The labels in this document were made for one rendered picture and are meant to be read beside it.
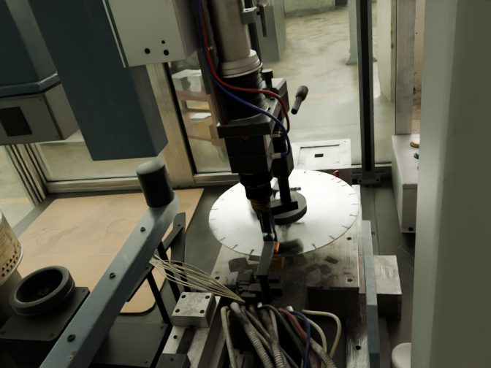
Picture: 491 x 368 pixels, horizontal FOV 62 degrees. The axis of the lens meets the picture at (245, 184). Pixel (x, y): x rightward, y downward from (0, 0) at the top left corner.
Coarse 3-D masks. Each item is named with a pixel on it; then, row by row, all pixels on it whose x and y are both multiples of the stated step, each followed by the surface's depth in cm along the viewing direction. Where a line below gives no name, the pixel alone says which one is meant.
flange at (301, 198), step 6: (294, 192) 94; (270, 198) 90; (300, 198) 91; (300, 204) 89; (306, 204) 89; (294, 210) 87; (300, 210) 87; (276, 216) 87; (282, 216) 86; (288, 216) 86; (294, 216) 87
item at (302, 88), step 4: (300, 88) 74; (304, 88) 74; (300, 92) 74; (304, 92) 74; (296, 96) 74; (300, 96) 73; (304, 96) 74; (296, 100) 72; (300, 100) 73; (304, 100) 74; (296, 104) 71; (300, 104) 72; (292, 108) 71; (296, 108) 71; (292, 112) 71; (296, 112) 71
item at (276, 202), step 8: (280, 184) 79; (288, 184) 79; (280, 192) 80; (288, 192) 80; (280, 200) 82; (288, 200) 80; (296, 200) 81; (272, 208) 80; (280, 208) 80; (288, 208) 81; (296, 208) 81; (256, 216) 81; (264, 216) 81; (272, 216) 83; (264, 224) 82; (264, 232) 83; (272, 232) 83
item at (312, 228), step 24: (240, 192) 100; (312, 192) 94; (336, 192) 92; (216, 216) 93; (240, 216) 91; (312, 216) 86; (336, 216) 85; (240, 240) 83; (264, 240) 82; (288, 240) 81; (312, 240) 80
